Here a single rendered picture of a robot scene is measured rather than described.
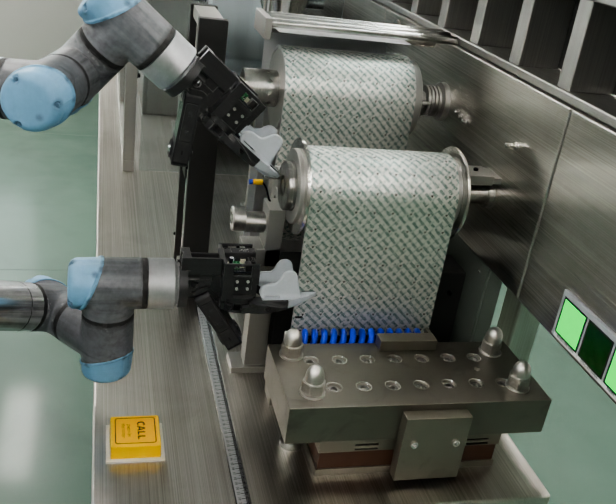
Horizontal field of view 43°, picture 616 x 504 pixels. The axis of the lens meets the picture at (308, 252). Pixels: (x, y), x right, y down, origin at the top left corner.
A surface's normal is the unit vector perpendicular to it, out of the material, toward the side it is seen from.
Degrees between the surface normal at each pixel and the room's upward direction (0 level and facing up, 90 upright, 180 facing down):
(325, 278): 90
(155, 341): 0
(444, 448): 90
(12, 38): 90
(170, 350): 0
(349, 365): 0
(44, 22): 90
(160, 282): 61
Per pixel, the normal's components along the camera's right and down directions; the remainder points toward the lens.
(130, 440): 0.13, -0.90
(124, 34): 0.09, 0.56
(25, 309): 0.86, 0.01
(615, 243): -0.96, -0.02
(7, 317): 0.76, 0.43
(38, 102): -0.05, 0.42
